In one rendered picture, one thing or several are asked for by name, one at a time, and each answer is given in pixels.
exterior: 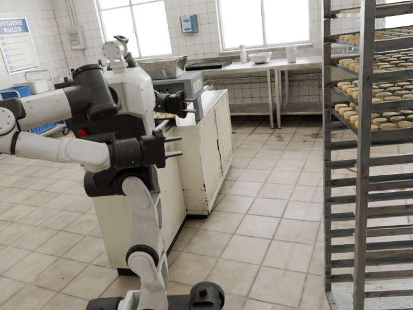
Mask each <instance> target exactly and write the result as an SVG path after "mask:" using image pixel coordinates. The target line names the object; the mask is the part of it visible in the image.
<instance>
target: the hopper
mask: <svg viewBox="0 0 413 310"><path fill-rule="evenodd" d="M187 56H188V54H187V55H177V56H171V57H160V58H149V59H143V60H135V61H136V62H137V64H138V66H139V67H140V68H141V69H142V70H144V71H145V72H146V73H147V74H148V75H149V76H150V78H151V80H152V81H154V80H161V79H174V78H177V77H179V76H181V75H182V74H183V71H184V67H185V64H186V60H187ZM173 58H174V60H171V59H173Z"/></svg>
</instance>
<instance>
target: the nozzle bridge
mask: <svg viewBox="0 0 413 310"><path fill-rule="evenodd" d="M166 84H167V87H166V89H168V91H169V94H171V95H173V94H176V93H177V92H179V91H183V92H185V93H186V98H190V99H196V101H195V102H193V107H194V109H195V110H197V112H195V113H194V116H195V121H201V120H202V119H203V117H204V115H203V106H202V98H201V94H202V93H203V92H204V88H203V79H202V72H201V71H198V72H191V73H183V74H182V75H181V76H179V77H177V78H174V79H161V80H154V81H152V86H153V89H154V90H155V91H157V87H158V85H159V88H158V92H159V89H160V91H161V93H164V94H166V93H165V86H166Z"/></svg>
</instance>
